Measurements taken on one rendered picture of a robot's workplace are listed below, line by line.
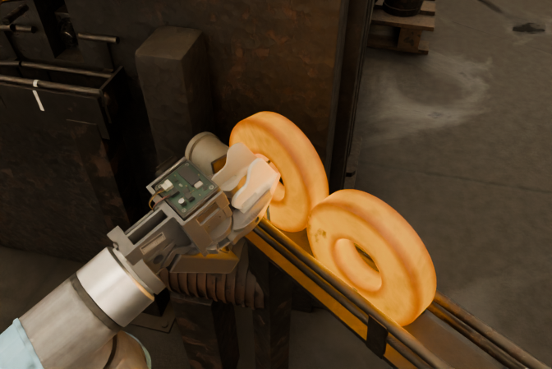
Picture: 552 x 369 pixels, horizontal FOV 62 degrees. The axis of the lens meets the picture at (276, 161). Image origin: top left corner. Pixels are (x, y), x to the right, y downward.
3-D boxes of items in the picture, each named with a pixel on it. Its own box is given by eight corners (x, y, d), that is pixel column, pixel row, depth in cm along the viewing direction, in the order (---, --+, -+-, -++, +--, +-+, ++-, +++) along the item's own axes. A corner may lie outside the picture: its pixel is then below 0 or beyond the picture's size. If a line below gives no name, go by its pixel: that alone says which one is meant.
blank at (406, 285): (323, 163, 50) (301, 177, 49) (449, 236, 41) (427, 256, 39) (325, 257, 60) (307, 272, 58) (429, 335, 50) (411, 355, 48)
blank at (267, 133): (242, 91, 58) (221, 101, 56) (333, 140, 49) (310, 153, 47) (251, 186, 67) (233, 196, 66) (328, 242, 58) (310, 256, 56)
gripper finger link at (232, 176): (274, 126, 52) (213, 178, 49) (284, 158, 57) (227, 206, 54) (257, 114, 54) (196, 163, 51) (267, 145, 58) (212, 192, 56)
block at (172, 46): (181, 136, 90) (160, 19, 73) (220, 141, 88) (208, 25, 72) (158, 172, 82) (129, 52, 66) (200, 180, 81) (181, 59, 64)
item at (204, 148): (219, 155, 74) (213, 125, 70) (255, 181, 68) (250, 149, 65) (188, 172, 71) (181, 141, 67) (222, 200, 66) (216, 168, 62)
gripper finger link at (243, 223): (278, 196, 52) (218, 250, 49) (280, 204, 53) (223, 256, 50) (251, 174, 54) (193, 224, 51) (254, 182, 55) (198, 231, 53)
